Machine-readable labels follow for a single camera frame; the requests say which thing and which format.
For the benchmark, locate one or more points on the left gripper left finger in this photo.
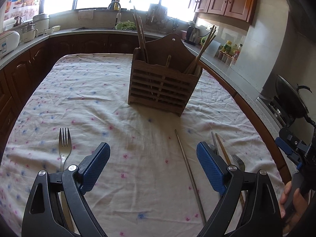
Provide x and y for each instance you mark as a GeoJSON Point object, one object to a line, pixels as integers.
{"type": "Point", "coordinates": [56, 205]}

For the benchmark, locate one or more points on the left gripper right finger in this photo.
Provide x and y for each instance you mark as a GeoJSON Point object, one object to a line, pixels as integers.
{"type": "Point", "coordinates": [260, 215]}

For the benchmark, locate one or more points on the steel chopstick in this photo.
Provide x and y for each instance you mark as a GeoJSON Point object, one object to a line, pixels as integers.
{"type": "Point", "coordinates": [143, 38]}
{"type": "Point", "coordinates": [192, 180]}
{"type": "Point", "coordinates": [214, 143]}

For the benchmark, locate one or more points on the kitchen faucet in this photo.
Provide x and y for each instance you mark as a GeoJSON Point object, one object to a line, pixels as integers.
{"type": "Point", "coordinates": [115, 5]}

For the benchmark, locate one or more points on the person's right hand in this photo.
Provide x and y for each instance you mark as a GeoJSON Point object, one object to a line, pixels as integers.
{"type": "Point", "coordinates": [300, 204]}

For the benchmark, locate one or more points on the steel fork right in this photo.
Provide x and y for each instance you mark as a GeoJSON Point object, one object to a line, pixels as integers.
{"type": "Point", "coordinates": [239, 162]}

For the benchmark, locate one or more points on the steel fork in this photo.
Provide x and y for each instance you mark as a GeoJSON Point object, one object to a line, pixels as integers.
{"type": "Point", "coordinates": [239, 162]}
{"type": "Point", "coordinates": [65, 148]}

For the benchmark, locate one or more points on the gas stove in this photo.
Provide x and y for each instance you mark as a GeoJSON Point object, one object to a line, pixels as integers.
{"type": "Point", "coordinates": [270, 111]}

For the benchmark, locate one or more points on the steel fork left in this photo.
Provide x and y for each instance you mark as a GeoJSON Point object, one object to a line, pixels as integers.
{"type": "Point", "coordinates": [65, 148]}

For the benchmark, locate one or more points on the black wok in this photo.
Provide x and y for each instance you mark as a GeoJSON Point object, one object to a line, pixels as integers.
{"type": "Point", "coordinates": [291, 100]}

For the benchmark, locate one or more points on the white floral tablecloth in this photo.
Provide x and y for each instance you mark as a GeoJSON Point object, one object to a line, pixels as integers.
{"type": "Point", "coordinates": [144, 189]}

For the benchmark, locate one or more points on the spice jar set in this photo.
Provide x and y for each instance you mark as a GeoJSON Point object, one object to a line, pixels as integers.
{"type": "Point", "coordinates": [226, 58]}

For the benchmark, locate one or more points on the yellow oil bottle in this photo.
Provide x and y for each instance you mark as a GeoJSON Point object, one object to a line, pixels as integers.
{"type": "Point", "coordinates": [227, 47]}

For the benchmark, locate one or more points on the wooden utensil holder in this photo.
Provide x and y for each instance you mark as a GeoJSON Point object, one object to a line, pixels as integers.
{"type": "Point", "coordinates": [154, 85]}

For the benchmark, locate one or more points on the electric kettle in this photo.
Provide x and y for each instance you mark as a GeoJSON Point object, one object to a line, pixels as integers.
{"type": "Point", "coordinates": [192, 35]}

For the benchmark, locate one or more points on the white rice cooker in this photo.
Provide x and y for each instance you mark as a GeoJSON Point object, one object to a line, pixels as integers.
{"type": "Point", "coordinates": [8, 42]}

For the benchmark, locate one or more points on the small white blender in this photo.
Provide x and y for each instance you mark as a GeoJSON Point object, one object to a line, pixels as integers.
{"type": "Point", "coordinates": [29, 33]}

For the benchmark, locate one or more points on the white pot cooker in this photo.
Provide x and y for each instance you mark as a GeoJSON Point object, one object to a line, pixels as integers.
{"type": "Point", "coordinates": [41, 22]}

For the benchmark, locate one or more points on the green vegetable colander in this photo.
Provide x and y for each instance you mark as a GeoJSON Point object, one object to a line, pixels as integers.
{"type": "Point", "coordinates": [126, 26]}

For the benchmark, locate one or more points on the knife and utensil rack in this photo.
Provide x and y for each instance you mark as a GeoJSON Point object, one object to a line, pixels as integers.
{"type": "Point", "coordinates": [158, 15]}

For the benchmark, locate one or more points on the steel chopstick in holder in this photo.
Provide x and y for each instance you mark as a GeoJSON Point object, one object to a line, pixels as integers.
{"type": "Point", "coordinates": [143, 38]}

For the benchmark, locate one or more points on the fruit poster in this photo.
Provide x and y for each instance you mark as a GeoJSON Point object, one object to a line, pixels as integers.
{"type": "Point", "coordinates": [26, 9]}

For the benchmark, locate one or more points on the chopstick standing in holder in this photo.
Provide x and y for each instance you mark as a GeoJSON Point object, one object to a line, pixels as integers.
{"type": "Point", "coordinates": [135, 16]}

